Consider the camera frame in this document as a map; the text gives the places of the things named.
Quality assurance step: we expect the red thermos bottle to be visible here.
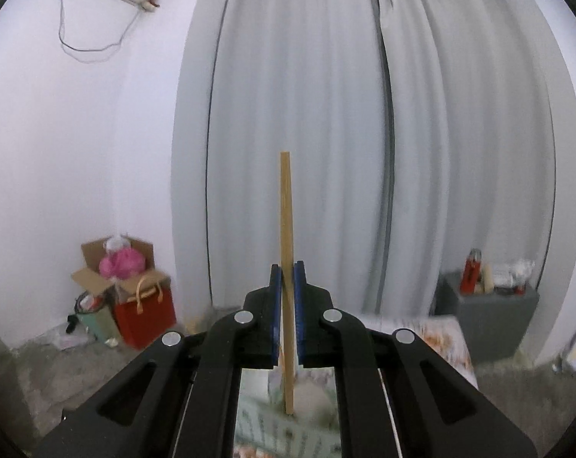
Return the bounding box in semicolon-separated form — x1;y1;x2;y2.
460;248;482;296

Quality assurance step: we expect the air conditioner cable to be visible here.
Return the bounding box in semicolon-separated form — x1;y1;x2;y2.
56;0;144;65

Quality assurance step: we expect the grey cabinet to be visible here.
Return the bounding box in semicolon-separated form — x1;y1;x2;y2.
431;272;540;365

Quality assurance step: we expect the pink plastic bag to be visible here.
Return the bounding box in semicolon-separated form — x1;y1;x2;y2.
99;247;146;280

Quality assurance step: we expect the bamboo chopstick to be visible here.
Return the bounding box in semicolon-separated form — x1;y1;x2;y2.
280;151;296;416

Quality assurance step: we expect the grey window curtain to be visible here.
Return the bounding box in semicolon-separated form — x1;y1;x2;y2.
170;0;576;325

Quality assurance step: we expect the floral grey tablecloth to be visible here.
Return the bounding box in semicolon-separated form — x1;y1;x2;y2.
191;309;481;458

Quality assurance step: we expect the cream bottle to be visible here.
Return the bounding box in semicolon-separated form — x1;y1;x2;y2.
481;264;495;294

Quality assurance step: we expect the white packets pile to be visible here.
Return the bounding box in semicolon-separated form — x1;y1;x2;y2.
491;258;536;290

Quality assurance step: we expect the cardboard box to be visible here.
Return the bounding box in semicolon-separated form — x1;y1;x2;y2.
71;236;171;302

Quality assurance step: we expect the mint green utensil basket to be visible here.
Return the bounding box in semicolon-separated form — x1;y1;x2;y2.
232;367;342;458

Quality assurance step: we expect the red gift bag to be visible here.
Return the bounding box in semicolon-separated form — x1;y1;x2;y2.
113;273;176;350

